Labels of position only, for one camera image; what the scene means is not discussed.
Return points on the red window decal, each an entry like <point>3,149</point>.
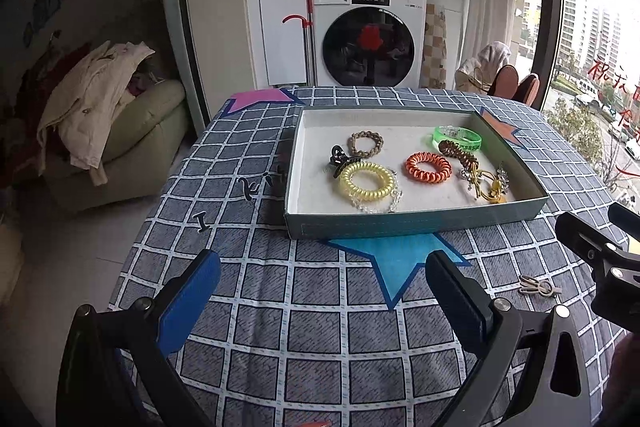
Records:
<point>600,72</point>

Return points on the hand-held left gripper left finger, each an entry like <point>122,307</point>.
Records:
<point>190,302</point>

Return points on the brown chair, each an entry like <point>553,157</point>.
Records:
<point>529,89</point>
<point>506,82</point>

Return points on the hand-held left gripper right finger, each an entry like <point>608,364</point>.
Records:
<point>457,302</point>

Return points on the white towel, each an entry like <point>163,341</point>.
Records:
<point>492,57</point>

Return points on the silver hairpin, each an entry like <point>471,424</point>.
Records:
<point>531,282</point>

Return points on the pink grey cloth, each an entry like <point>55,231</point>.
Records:
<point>145,82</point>

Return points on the grey checked tablecloth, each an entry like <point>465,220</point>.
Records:
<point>310,332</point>

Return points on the shallow grey-green box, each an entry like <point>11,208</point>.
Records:
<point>400,224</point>

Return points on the cream armrest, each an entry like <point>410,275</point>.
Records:
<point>10,262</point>

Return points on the beige jacket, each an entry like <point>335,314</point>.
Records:
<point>85,107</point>

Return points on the dark red cloth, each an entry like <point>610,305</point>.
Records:
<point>30,107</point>

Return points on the wall pictures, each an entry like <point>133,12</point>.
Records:
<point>50,2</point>

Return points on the checked hanging cloth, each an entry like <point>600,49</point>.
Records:
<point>434,52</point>

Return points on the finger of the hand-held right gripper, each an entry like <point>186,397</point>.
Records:
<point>585,239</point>
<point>627,219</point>

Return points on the cream sofa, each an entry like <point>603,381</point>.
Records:
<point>145,132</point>

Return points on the black hair claw clip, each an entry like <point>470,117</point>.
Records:
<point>337,155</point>

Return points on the white washing machine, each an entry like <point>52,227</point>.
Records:
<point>340,12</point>

